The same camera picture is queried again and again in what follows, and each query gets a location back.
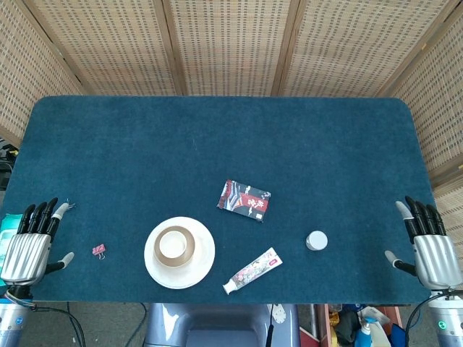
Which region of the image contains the small white lidded jar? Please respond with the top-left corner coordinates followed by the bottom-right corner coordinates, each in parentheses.
top-left (305, 230), bottom-right (329, 252)

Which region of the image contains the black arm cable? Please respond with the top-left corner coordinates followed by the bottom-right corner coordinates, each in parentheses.
top-left (404, 291), bottom-right (451, 333)
top-left (30, 306), bottom-right (86, 347)

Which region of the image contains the bamboo folding screen panel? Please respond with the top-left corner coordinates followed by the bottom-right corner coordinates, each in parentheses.
top-left (0, 0), bottom-right (86, 145)
top-left (276, 0), bottom-right (455, 98)
top-left (162, 0), bottom-right (301, 97)
top-left (379, 0), bottom-right (463, 261)
top-left (21, 0), bottom-right (187, 97)

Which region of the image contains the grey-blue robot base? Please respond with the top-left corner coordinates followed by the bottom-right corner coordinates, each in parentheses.
top-left (144, 302), bottom-right (301, 347)

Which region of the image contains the red storage crate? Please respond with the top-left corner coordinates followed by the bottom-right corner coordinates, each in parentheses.
top-left (313, 304), bottom-right (401, 347)

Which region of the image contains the green wet wipes pack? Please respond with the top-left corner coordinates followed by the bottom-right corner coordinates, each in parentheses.
top-left (0, 213), bottom-right (25, 275)

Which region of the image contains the dark blue table mat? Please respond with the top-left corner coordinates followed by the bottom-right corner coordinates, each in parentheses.
top-left (2, 95), bottom-right (457, 305)

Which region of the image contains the white round plate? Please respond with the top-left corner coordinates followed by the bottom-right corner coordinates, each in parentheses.
top-left (143, 216), bottom-right (216, 290)

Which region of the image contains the grey metal pole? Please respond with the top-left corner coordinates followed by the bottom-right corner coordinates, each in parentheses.
top-left (310, 304), bottom-right (321, 340)

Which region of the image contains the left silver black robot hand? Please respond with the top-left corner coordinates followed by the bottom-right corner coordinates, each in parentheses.
top-left (0, 197), bottom-right (75, 286)

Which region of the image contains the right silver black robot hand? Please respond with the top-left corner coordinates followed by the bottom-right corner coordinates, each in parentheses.
top-left (384, 196), bottom-right (462, 291)

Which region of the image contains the red black card box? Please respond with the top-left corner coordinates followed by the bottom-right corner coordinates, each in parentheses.
top-left (216, 179), bottom-right (272, 223)

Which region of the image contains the white paper cup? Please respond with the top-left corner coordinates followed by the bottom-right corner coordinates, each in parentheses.
top-left (159, 231), bottom-right (187, 258)

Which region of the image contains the black strap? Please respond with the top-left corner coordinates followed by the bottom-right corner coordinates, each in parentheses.
top-left (266, 304), bottom-right (274, 347)

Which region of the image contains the blue cloth bag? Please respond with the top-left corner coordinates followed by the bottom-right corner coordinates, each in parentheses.
top-left (390, 323), bottom-right (410, 347)

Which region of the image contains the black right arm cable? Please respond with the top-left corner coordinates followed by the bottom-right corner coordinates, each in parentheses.
top-left (404, 291), bottom-right (451, 333)

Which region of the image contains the black cloth bundle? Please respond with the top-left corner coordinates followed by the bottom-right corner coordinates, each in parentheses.
top-left (338, 311), bottom-right (360, 344)

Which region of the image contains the white plastic part with holes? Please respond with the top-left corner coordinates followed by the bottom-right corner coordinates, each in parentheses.
top-left (271, 304), bottom-right (287, 325)

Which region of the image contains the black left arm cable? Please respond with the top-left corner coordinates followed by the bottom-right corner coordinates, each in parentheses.
top-left (30, 306), bottom-right (86, 347)

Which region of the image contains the beige bowl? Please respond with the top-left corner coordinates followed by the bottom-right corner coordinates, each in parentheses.
top-left (153, 225), bottom-right (197, 267)

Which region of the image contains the black equipment with cables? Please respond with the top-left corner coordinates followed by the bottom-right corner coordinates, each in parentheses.
top-left (0, 139), bottom-right (19, 191)

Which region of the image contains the blue spray bottle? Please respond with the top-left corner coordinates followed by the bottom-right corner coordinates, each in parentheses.
top-left (356, 317), bottom-right (375, 347)

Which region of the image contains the floral toothpaste tube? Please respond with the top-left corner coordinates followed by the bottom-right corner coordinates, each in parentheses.
top-left (222, 247), bottom-right (283, 296)

